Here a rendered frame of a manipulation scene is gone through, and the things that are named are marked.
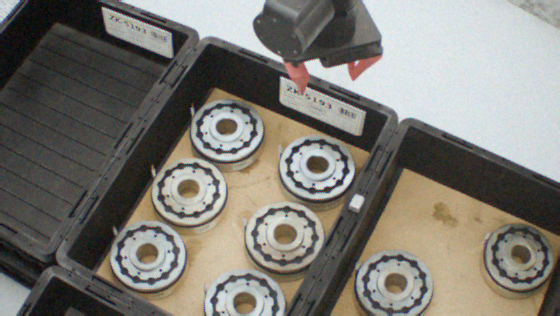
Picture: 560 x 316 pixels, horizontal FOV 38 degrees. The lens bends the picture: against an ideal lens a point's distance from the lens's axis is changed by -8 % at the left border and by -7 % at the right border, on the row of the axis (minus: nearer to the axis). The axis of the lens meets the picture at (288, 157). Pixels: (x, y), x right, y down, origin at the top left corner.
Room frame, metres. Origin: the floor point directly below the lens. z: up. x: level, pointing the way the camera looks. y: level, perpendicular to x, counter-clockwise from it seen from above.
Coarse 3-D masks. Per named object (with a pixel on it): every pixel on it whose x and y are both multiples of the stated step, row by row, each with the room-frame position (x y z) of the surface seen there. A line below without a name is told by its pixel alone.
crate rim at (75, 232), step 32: (192, 64) 0.72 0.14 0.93; (256, 64) 0.73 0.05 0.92; (160, 96) 0.66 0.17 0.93; (352, 96) 0.68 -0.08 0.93; (384, 128) 0.63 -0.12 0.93; (128, 160) 0.56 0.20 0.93; (96, 192) 0.51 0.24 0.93; (352, 192) 0.53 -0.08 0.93; (64, 256) 0.42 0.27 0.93; (320, 256) 0.44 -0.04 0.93
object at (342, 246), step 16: (400, 128) 0.63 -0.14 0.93; (416, 128) 0.63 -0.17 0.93; (432, 128) 0.63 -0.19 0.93; (400, 144) 0.61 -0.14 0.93; (448, 144) 0.61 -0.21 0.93; (464, 144) 0.61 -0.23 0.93; (384, 160) 0.58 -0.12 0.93; (496, 160) 0.59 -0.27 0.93; (384, 176) 0.56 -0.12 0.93; (528, 176) 0.57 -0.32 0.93; (544, 176) 0.57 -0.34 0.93; (368, 192) 0.53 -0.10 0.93; (368, 208) 0.51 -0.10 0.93; (352, 224) 0.49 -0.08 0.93; (336, 256) 0.44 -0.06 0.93; (320, 288) 0.40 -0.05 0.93; (304, 304) 0.38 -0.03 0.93
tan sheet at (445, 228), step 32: (416, 192) 0.59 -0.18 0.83; (448, 192) 0.60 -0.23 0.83; (384, 224) 0.54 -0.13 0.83; (416, 224) 0.54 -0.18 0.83; (448, 224) 0.54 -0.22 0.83; (480, 224) 0.55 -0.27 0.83; (448, 256) 0.50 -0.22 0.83; (480, 256) 0.50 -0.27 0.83; (512, 256) 0.50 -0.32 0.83; (352, 288) 0.44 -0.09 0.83; (448, 288) 0.45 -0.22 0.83; (480, 288) 0.45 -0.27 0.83; (544, 288) 0.45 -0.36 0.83
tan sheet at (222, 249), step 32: (224, 96) 0.74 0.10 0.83; (288, 128) 0.69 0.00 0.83; (256, 160) 0.63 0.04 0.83; (192, 192) 0.57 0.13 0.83; (256, 192) 0.58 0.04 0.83; (128, 224) 0.52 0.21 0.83; (224, 224) 0.53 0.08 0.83; (192, 256) 0.48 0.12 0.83; (224, 256) 0.48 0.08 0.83; (192, 288) 0.43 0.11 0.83; (288, 288) 0.44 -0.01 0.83
